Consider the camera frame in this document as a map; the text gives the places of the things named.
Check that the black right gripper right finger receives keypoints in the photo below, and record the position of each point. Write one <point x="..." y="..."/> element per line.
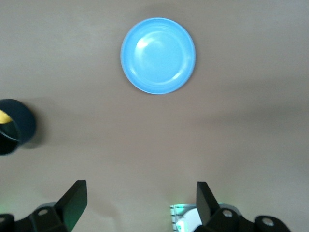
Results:
<point x="205" y="205"/>

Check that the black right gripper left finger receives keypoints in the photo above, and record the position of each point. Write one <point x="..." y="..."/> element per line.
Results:
<point x="70" y="205"/>

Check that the yellow potato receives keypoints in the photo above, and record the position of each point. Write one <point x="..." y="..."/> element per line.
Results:
<point x="3" y="117"/>

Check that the brown table cover sheet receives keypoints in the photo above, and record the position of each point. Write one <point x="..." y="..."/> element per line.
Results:
<point x="241" y="120"/>

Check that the blue round plate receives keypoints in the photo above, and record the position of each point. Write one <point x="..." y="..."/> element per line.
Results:
<point x="158" y="55"/>

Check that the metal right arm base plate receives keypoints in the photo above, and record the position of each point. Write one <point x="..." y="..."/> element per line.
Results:
<point x="172" y="215"/>

